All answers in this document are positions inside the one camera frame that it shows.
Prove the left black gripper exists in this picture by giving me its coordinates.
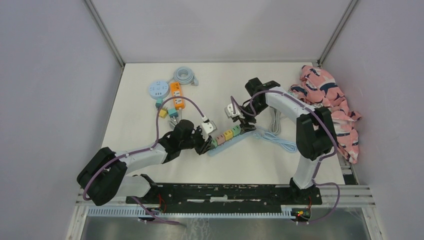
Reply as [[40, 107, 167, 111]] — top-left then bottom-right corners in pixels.
[[180, 125, 215, 155]]

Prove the green plug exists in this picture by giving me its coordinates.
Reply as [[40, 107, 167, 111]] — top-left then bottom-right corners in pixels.
[[231, 125, 241, 137], [211, 139, 218, 148]]

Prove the yellow USB charger plug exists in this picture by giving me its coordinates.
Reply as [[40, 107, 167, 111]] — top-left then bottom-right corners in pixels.
[[158, 107, 168, 119]]

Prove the long blue power strip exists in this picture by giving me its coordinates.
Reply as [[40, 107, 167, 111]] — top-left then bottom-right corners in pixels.
[[207, 130, 258, 157]]

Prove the teal USB charger plug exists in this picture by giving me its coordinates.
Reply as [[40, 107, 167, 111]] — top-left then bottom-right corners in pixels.
[[155, 98, 164, 110]]

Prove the orange power strip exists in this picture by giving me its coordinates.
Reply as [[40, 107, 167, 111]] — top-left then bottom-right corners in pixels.
[[169, 82, 185, 110]]

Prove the round blue power socket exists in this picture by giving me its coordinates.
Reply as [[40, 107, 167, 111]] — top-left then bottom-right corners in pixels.
[[147, 80, 170, 100]]

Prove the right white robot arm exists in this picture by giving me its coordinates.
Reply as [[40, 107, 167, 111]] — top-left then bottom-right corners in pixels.
[[227, 77, 337, 204]]

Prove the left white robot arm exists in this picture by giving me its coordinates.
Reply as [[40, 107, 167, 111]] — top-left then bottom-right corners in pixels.
[[76, 119, 217, 206]]

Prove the pink plug on blue strip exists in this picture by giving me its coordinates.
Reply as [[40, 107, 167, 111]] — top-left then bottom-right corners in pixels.
[[215, 134, 226, 146]]

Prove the yellow plug on blue strip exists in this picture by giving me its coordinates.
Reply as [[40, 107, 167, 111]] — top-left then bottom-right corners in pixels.
[[223, 129, 234, 141]]

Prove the green plug on blue strip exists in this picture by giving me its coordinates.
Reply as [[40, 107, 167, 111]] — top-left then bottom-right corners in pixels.
[[231, 125, 241, 137]]

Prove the pink patterned cloth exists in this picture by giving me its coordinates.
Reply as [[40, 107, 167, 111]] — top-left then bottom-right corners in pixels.
[[289, 65, 362, 164]]

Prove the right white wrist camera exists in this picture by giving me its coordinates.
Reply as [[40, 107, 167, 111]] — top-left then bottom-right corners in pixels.
[[224, 103, 244, 119]]

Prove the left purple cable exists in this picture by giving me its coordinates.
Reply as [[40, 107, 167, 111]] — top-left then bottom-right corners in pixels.
[[82, 96, 210, 228]]

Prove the coiled blue socket cable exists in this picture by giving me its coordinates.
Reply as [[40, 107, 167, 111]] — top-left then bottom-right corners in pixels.
[[168, 66, 200, 87]]

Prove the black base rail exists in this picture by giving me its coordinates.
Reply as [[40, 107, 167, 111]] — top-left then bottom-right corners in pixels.
[[138, 183, 323, 214]]

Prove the blue bundled strip cable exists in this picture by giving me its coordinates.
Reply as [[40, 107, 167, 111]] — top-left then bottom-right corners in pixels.
[[253, 127, 298, 154]]

